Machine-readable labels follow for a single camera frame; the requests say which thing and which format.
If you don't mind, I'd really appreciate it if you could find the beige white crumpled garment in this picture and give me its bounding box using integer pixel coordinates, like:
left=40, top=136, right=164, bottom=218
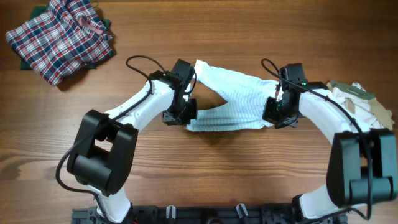
left=326, top=80, right=394, bottom=130

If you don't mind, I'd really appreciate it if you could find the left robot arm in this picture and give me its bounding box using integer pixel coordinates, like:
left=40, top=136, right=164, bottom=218
left=59, top=68, right=197, bottom=223

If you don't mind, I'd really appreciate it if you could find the light blue striped cloth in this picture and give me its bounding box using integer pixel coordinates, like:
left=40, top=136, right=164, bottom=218
left=185, top=60, right=279, bottom=132

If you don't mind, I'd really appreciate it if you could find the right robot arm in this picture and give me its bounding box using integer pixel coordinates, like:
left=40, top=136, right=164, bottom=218
left=262, top=82, right=397, bottom=222

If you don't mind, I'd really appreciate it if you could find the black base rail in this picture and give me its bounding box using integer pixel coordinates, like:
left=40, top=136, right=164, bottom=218
left=70, top=203, right=349, bottom=224

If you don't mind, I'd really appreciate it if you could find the plaid red blue cloth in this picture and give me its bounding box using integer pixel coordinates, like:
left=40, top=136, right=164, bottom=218
left=6, top=0, right=114, bottom=86

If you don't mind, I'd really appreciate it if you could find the dark green folded cloth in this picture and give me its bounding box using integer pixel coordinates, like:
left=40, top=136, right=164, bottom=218
left=20, top=6, right=111, bottom=70

